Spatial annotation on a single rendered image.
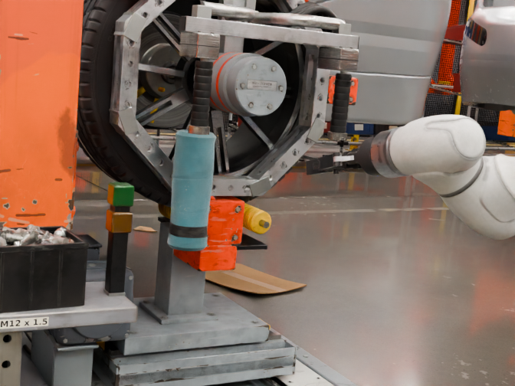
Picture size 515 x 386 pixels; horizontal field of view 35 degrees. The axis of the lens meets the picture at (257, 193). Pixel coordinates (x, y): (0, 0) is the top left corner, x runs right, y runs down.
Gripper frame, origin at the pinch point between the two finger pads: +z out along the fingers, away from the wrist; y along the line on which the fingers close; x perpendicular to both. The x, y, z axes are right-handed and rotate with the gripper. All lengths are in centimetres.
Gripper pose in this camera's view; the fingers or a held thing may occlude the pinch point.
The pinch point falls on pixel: (319, 166)
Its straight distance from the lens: 170.1
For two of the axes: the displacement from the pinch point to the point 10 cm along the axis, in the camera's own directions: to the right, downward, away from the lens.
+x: 0.6, 10.0, -0.6
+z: -5.5, 0.8, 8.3
